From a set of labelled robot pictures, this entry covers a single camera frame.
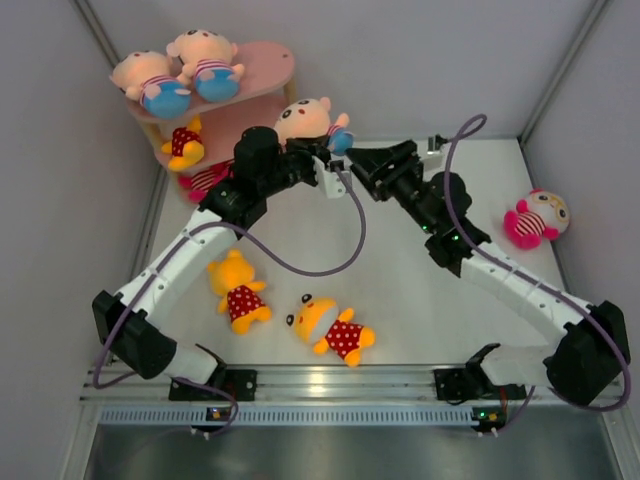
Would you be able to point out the white slotted cable duct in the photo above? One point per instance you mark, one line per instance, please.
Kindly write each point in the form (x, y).
(349, 415)

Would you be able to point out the pink owl plush left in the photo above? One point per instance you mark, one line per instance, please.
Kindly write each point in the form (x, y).
(197, 185)

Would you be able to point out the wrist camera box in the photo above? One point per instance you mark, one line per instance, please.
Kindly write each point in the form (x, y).
(436, 147)
(334, 185)

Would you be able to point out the pink three tier shelf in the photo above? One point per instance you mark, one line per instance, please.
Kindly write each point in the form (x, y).
(266, 88)

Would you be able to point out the yellow bear polka dot dress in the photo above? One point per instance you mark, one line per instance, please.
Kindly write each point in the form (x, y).
(233, 281)

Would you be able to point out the pink owl plush on table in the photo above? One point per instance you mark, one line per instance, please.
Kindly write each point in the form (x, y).
(542, 215)

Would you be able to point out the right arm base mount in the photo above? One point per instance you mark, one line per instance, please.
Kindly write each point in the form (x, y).
(456, 386)

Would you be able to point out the yellow frog plush polka dress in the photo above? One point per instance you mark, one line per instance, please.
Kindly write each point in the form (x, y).
(320, 323)

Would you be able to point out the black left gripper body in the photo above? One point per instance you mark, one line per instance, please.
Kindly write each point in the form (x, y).
(295, 166)

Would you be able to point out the yellow bear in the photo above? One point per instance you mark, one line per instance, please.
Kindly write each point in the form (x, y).
(185, 148)

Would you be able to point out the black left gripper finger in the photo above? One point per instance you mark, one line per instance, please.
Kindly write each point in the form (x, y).
(313, 147)
(327, 163)

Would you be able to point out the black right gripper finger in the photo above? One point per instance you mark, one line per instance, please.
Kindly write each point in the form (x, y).
(396, 152)
(371, 177)

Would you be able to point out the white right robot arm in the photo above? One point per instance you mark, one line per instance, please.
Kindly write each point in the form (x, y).
(586, 345)

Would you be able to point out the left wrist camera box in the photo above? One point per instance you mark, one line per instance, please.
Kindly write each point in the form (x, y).
(334, 185)

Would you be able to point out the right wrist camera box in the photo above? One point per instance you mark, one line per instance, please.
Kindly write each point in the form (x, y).
(436, 147)

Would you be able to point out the aluminium rail frame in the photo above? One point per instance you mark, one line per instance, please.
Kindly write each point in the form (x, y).
(295, 383)

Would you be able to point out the peach doll striped shirt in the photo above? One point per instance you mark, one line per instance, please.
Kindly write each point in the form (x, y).
(145, 77)
(207, 65)
(310, 119)

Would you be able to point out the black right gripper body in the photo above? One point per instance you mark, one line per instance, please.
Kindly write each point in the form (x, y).
(406, 184)

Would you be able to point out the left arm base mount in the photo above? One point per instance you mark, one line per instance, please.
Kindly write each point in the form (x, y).
(239, 383)

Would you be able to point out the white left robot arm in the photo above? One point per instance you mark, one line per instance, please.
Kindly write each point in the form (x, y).
(130, 321)

